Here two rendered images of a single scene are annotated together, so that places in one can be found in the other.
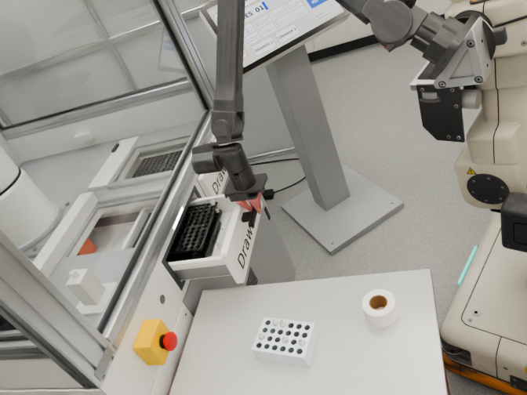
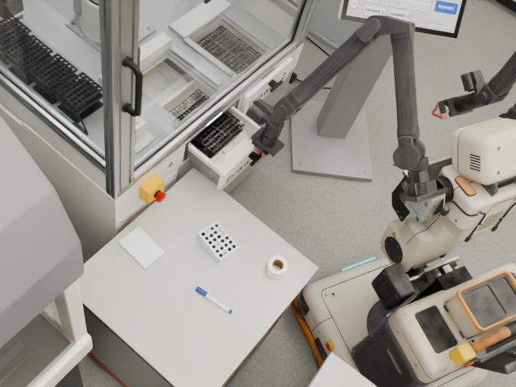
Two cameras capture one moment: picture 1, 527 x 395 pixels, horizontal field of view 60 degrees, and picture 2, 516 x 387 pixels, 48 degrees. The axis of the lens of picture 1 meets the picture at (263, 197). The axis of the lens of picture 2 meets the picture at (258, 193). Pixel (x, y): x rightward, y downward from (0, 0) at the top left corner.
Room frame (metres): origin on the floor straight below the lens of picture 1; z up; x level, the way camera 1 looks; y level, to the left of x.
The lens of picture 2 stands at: (-0.27, 0.09, 2.55)
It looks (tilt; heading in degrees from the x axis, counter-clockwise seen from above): 57 degrees down; 355
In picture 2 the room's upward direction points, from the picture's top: 21 degrees clockwise
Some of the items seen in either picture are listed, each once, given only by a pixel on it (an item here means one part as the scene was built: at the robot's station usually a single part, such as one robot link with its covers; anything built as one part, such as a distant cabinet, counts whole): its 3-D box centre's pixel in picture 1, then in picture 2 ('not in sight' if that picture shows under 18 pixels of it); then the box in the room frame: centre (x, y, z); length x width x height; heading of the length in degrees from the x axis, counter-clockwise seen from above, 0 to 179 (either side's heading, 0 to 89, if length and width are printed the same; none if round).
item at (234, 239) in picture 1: (244, 226); (246, 157); (0.94, 0.08, 0.87); 0.29 x 0.02 x 0.11; 155
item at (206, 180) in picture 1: (219, 164); (266, 85); (1.29, 0.09, 0.87); 0.29 x 0.02 x 0.11; 155
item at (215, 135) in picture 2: (177, 237); (203, 124); (1.02, 0.26, 0.87); 0.22 x 0.18 x 0.06; 65
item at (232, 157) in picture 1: (231, 157); (272, 125); (0.95, 0.03, 1.07); 0.07 x 0.06 x 0.07; 63
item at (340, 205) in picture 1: (313, 129); (360, 80); (1.85, -0.34, 0.51); 0.50 x 0.45 x 1.02; 13
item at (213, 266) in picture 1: (176, 239); (202, 124); (1.02, 0.27, 0.86); 0.40 x 0.26 x 0.06; 65
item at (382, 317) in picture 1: (379, 308); (276, 266); (0.61, -0.13, 0.78); 0.07 x 0.07 x 0.04
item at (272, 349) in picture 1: (285, 341); (217, 242); (0.63, 0.09, 0.78); 0.12 x 0.08 x 0.04; 54
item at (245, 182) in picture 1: (242, 177); (269, 137); (0.95, 0.03, 1.01); 0.10 x 0.07 x 0.07; 65
